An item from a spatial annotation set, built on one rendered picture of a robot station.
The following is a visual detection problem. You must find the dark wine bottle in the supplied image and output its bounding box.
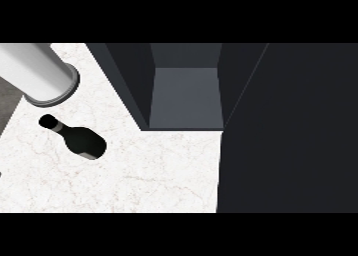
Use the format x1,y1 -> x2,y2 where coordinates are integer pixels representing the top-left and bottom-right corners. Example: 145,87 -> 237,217
38,113 -> 109,161

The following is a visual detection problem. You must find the dark grey cabinet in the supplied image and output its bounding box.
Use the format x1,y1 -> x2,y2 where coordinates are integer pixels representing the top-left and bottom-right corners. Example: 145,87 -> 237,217
86,43 -> 271,132

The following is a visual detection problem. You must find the dark grey cabinet door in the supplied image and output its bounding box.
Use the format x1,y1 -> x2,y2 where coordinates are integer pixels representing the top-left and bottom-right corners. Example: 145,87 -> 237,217
216,43 -> 358,214

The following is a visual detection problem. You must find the white cylindrical appliance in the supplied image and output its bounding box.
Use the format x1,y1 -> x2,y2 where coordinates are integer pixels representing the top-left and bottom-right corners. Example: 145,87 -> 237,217
0,43 -> 82,108

